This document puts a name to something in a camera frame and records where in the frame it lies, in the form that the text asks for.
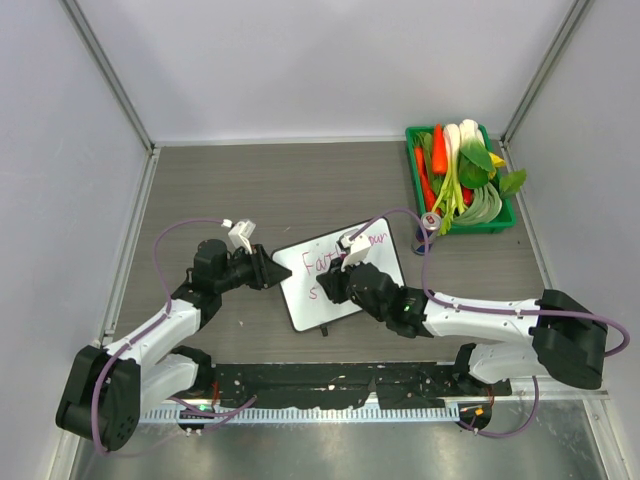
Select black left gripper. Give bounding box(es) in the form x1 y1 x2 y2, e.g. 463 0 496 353
215 243 290 293

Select white whiteboard black frame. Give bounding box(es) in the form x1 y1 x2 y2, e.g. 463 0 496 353
272 218 405 332

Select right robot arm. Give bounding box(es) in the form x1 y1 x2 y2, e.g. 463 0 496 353
317 260 608 395

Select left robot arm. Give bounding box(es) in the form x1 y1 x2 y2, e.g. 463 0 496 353
55 239 292 452

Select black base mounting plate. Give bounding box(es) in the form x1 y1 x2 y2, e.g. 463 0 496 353
215 362 512 410

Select blue silver drink can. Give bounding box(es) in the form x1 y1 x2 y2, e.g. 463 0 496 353
411 212 442 255

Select small orange carrot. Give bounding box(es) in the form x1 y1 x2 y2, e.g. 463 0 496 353
413 146 436 211

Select green celery stalks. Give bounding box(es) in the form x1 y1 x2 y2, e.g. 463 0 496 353
434 167 462 236

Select red chili pepper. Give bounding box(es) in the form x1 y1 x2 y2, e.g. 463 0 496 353
461 186 473 207

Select large orange carrot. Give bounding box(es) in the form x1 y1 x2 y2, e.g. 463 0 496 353
431 124 448 175

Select pale green bok choy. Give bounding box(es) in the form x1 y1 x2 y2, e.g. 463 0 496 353
454 183 502 226

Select white green bok choy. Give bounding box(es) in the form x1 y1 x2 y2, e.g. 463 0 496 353
444 119 496 190

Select green plastic vegetable bin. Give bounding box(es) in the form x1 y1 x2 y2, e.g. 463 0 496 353
405 126 516 235

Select green leaf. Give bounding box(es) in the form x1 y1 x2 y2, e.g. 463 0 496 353
499 169 527 199

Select yellow pepper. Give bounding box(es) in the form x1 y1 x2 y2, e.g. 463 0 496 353
489 152 506 179

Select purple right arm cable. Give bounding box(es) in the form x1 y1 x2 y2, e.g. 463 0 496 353
349 207 630 439

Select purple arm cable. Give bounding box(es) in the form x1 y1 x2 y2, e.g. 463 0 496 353
88 217 256 457
349 207 630 439

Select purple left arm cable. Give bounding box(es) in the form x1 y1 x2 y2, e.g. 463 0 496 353
88 217 256 457

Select white slotted cable duct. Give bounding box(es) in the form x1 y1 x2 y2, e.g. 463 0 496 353
139 402 460 425

